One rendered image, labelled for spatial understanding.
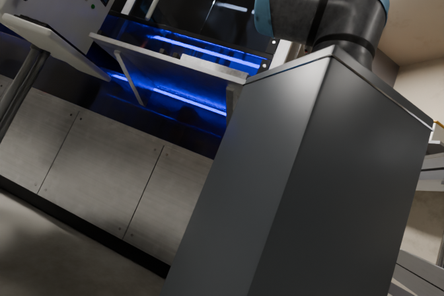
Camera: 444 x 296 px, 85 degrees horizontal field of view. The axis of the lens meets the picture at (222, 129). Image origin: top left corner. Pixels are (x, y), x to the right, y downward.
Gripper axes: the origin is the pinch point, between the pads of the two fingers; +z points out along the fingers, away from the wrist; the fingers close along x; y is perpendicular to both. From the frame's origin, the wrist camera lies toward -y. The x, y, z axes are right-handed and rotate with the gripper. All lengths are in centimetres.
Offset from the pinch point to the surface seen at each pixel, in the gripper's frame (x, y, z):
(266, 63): 28.9, -10.7, -0.8
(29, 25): -10, -101, 4
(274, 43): 31.2, -7.5, -11.8
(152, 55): -7, -57, 10
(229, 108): 0.6, -27.4, 25.6
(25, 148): 37, -138, 58
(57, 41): -6, -93, 8
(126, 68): 9, -74, 13
